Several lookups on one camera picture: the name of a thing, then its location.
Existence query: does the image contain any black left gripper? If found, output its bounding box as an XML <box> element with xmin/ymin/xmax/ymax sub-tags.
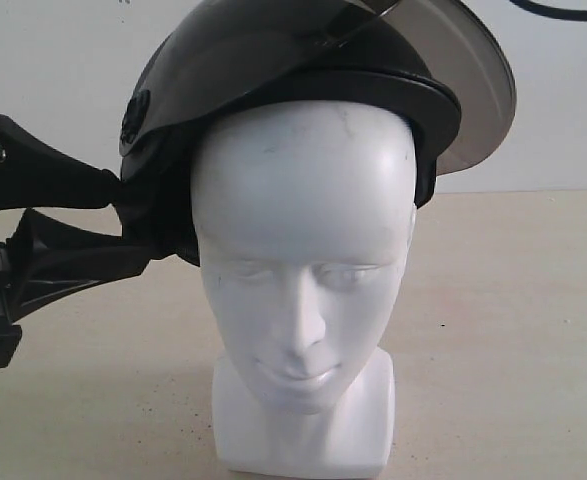
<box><xmin>0</xmin><ymin>114</ymin><xmax>152</xmax><ymax>369</ymax></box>

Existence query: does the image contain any black helmet with tinted visor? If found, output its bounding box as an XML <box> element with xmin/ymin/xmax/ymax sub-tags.
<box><xmin>114</xmin><ymin>1</ymin><xmax>517</xmax><ymax>264</ymax></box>

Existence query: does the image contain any white mannequin head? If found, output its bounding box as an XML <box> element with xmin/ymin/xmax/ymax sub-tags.
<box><xmin>192</xmin><ymin>101</ymin><xmax>416</xmax><ymax>462</ymax></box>

